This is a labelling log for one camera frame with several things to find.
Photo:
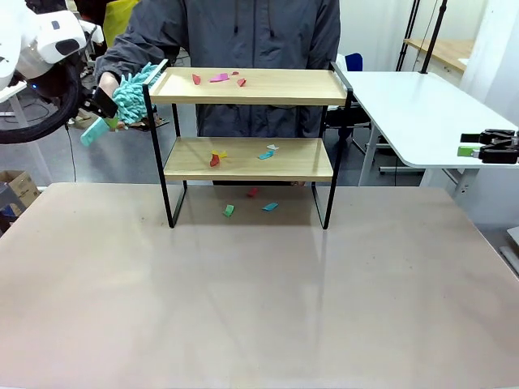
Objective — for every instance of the teal chenille duster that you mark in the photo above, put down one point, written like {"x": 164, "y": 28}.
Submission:
{"x": 130, "y": 97}

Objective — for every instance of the yellow paper scrap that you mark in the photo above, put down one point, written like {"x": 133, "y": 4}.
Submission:
{"x": 221, "y": 154}

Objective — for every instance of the wooden desk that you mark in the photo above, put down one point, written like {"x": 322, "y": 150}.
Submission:
{"x": 446, "y": 50}

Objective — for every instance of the black office chair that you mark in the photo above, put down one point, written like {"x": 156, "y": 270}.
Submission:
{"x": 357, "y": 119}

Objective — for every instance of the blue chair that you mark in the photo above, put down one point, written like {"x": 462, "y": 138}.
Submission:
{"x": 356, "y": 62}

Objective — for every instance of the white paper scrap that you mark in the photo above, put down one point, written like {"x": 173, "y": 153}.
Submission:
{"x": 272, "y": 147}

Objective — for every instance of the grey metal base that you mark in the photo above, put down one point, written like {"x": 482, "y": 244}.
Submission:
{"x": 513, "y": 237}

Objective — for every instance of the large white table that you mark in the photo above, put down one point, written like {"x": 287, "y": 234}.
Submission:
{"x": 425, "y": 109}

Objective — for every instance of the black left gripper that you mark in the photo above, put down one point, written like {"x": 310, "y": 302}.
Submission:
{"x": 61, "y": 81}

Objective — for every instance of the two-tier wood metal shelf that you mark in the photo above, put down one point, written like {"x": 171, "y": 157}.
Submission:
{"x": 251, "y": 87}

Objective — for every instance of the person's right forearm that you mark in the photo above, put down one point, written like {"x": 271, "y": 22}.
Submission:
{"x": 112, "y": 56}

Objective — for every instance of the cardboard box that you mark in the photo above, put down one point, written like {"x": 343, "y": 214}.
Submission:
{"x": 22, "y": 188}

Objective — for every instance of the green paper scrap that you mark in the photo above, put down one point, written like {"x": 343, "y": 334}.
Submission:
{"x": 229, "y": 210}

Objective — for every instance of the dark grey blue object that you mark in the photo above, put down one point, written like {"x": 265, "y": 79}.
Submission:
{"x": 6, "y": 202}

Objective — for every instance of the long red paper scrap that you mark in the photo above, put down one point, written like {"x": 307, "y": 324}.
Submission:
{"x": 196, "y": 79}

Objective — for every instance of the white power strip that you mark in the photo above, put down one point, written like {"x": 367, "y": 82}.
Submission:
{"x": 6, "y": 114}

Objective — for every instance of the person in grey jacket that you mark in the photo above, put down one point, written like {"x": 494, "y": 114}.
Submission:
{"x": 259, "y": 36}

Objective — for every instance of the black tripod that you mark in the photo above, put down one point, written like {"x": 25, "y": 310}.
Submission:
{"x": 407, "y": 36}

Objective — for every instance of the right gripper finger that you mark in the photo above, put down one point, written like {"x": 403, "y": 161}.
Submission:
{"x": 496, "y": 136}
{"x": 500, "y": 155}

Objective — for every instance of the person's right hand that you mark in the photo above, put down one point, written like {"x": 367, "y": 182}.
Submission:
{"x": 108, "y": 83}

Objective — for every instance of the large pink paper scrap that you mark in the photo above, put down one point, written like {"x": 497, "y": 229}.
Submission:
{"x": 219, "y": 77}

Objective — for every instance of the black stand pole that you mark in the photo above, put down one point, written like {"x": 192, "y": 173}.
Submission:
{"x": 434, "y": 40}

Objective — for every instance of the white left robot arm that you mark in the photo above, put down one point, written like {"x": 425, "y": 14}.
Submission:
{"x": 48, "y": 28}

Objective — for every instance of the teal paper scrap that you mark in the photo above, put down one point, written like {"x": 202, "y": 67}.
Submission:
{"x": 269, "y": 207}
{"x": 266, "y": 155}

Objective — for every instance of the person's left hand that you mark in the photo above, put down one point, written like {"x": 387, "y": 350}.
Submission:
{"x": 298, "y": 184}

